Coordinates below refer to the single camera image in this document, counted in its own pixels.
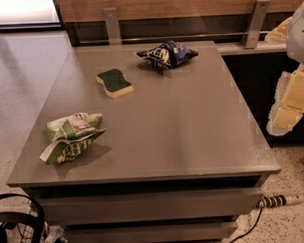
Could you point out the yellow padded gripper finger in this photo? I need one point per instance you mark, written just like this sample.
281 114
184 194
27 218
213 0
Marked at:
293 100

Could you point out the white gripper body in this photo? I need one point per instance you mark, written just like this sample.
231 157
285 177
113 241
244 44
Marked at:
299 33

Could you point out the blue chip bag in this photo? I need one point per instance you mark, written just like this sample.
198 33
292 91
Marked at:
168 55

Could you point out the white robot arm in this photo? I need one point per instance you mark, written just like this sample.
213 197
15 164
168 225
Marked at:
288 107

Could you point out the green jalapeno chip bag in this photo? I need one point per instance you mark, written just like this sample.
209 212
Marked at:
70 136

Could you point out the white power strip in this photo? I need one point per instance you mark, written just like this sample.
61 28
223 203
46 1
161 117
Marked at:
280 200

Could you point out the grey drawer cabinet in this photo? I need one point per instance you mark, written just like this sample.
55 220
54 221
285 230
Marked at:
187 129

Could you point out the green and yellow sponge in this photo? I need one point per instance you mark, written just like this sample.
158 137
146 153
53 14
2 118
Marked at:
114 83

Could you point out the upper grey drawer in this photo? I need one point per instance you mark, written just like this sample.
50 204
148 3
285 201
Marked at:
150 207

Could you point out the grey drawer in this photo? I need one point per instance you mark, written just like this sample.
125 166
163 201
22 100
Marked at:
155 233
150 207

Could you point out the lower grey drawer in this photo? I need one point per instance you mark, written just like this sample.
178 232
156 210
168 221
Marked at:
155 233

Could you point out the right metal bracket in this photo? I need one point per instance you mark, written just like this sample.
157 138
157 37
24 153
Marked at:
257 18

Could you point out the metal bracket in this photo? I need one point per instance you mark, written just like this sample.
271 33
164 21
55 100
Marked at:
257 18
112 25

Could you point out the left metal bracket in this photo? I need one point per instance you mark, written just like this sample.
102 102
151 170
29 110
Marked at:
112 25

